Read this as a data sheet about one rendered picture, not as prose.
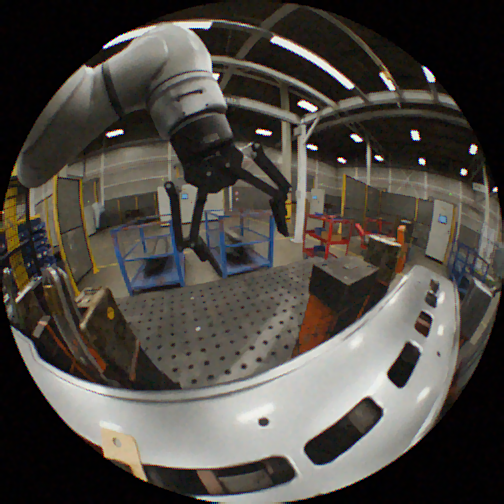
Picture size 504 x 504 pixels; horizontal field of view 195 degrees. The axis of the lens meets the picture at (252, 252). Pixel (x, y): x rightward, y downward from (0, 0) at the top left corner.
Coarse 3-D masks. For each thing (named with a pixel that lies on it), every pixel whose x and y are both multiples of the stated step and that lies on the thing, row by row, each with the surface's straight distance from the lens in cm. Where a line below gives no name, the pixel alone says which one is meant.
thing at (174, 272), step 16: (128, 224) 249; (144, 224) 183; (160, 224) 179; (112, 240) 201; (144, 240) 309; (160, 240) 278; (144, 256) 196; (160, 256) 188; (176, 256) 186; (144, 272) 238; (160, 272) 240; (176, 272) 227; (128, 288) 220; (144, 288) 213
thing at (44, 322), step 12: (48, 324) 41; (36, 336) 41; (48, 336) 41; (60, 336) 43; (48, 348) 41; (60, 348) 43; (60, 360) 43; (72, 360) 45; (72, 372) 45; (84, 372) 49
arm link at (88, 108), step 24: (96, 72) 23; (72, 96) 20; (96, 96) 21; (48, 120) 19; (72, 120) 20; (96, 120) 22; (24, 144) 22; (48, 144) 21; (72, 144) 23; (24, 168) 25; (48, 168) 24
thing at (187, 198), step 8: (184, 192) 778; (192, 192) 781; (184, 200) 777; (192, 200) 778; (208, 200) 789; (216, 200) 796; (184, 208) 777; (192, 208) 779; (208, 208) 789; (216, 208) 797; (184, 216) 780; (208, 216) 792
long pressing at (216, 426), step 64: (384, 320) 24; (448, 320) 36; (64, 384) 24; (256, 384) 15; (320, 384) 15; (384, 384) 18; (448, 384) 25; (192, 448) 14; (256, 448) 14; (384, 448) 17
